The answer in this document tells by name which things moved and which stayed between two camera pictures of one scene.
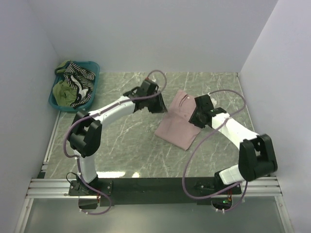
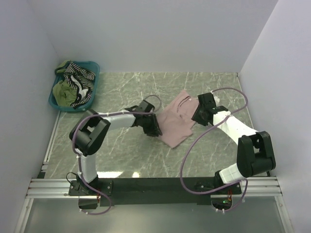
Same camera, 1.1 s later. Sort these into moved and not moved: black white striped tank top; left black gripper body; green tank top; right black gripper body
Moved: left black gripper body
Not moved: black white striped tank top; right black gripper body; green tank top
